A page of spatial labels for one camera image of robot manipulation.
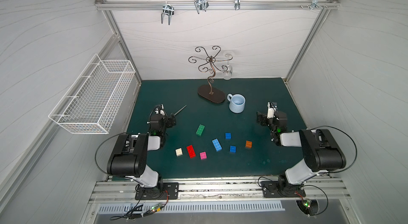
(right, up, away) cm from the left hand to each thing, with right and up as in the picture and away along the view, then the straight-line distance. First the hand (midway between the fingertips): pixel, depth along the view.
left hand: (165, 114), depth 94 cm
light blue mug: (+45, +6, +8) cm, 46 cm away
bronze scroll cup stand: (+24, +14, +16) cm, 32 cm away
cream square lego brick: (+10, -19, -10) cm, 24 cm away
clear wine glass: (+38, +27, +4) cm, 47 cm away
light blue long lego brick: (+31, -16, -7) cm, 35 cm away
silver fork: (+8, +2, +7) cm, 11 cm away
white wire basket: (-26, +8, -26) cm, 37 cm away
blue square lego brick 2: (+39, -18, -8) cm, 44 cm away
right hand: (+62, +2, +1) cm, 62 cm away
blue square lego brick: (+37, -12, -3) cm, 40 cm away
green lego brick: (+21, -9, -1) cm, 23 cm away
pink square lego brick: (+23, -21, -10) cm, 33 cm away
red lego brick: (+17, -19, -10) cm, 27 cm away
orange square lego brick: (+48, -16, -8) cm, 51 cm away
